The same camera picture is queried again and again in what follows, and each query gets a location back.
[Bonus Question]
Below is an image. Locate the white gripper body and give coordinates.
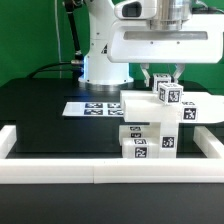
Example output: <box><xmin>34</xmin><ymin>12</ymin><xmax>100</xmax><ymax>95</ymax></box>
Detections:
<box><xmin>107</xmin><ymin>14</ymin><xmax>224</xmax><ymax>64</ymax></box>

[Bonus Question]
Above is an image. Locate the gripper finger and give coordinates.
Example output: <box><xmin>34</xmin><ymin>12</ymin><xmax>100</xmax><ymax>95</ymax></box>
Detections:
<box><xmin>140</xmin><ymin>63</ymin><xmax>150</xmax><ymax>87</ymax></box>
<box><xmin>173</xmin><ymin>64</ymin><xmax>185</xmax><ymax>83</ymax></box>

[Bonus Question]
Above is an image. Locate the white tagged cube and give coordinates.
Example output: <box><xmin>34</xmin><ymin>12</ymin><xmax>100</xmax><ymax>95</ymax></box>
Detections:
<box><xmin>153</xmin><ymin>73</ymin><xmax>171</xmax><ymax>93</ymax></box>

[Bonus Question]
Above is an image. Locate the white tagged cube nut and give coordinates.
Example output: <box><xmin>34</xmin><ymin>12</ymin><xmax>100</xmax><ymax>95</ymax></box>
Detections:
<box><xmin>158</xmin><ymin>83</ymin><xmax>183</xmax><ymax>105</ymax></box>

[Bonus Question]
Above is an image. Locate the white chair back frame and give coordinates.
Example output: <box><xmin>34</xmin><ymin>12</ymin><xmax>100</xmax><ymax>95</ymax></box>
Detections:
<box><xmin>120</xmin><ymin>91</ymin><xmax>224</xmax><ymax>124</ymax></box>

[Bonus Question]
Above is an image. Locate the white chair seat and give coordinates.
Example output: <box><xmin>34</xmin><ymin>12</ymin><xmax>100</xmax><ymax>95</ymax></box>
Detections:
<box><xmin>150</xmin><ymin>122</ymin><xmax>179</xmax><ymax>158</ymax></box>

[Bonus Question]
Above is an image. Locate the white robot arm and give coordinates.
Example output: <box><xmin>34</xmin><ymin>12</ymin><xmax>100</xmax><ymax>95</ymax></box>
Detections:
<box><xmin>79</xmin><ymin>0</ymin><xmax>224</xmax><ymax>90</ymax></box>

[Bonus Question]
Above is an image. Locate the white U-shaped fence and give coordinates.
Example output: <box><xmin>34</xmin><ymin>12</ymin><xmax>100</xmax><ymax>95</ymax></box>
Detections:
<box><xmin>0</xmin><ymin>125</ymin><xmax>224</xmax><ymax>184</ymax></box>

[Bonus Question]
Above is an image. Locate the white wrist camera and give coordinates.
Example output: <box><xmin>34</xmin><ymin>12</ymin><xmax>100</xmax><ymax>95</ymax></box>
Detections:
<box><xmin>114</xmin><ymin>0</ymin><xmax>158</xmax><ymax>19</ymax></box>

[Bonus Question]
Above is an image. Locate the white marker base plate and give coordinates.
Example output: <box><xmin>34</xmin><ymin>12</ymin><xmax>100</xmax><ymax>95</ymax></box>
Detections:
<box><xmin>62</xmin><ymin>102</ymin><xmax>123</xmax><ymax>117</ymax></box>

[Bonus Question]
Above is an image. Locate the black cable bundle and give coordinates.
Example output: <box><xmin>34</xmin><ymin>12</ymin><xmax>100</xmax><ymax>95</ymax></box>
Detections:
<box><xmin>26</xmin><ymin>0</ymin><xmax>86</xmax><ymax>79</ymax></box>

